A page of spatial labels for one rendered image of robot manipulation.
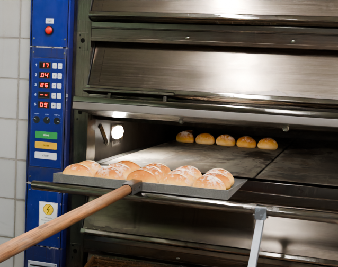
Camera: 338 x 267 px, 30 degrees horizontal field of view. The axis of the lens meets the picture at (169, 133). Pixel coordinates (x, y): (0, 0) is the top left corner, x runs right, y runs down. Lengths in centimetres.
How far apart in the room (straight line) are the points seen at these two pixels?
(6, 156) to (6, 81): 28
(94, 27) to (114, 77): 20
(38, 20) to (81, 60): 21
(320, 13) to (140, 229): 97
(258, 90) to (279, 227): 47
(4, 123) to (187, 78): 74
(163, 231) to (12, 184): 63
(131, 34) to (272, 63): 51
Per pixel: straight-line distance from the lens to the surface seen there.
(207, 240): 222
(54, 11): 235
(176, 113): 205
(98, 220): 235
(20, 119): 245
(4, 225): 255
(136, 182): 184
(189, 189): 184
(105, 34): 230
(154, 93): 212
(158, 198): 186
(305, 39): 213
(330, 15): 211
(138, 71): 225
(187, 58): 221
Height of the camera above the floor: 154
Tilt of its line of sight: 6 degrees down
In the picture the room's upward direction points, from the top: 3 degrees clockwise
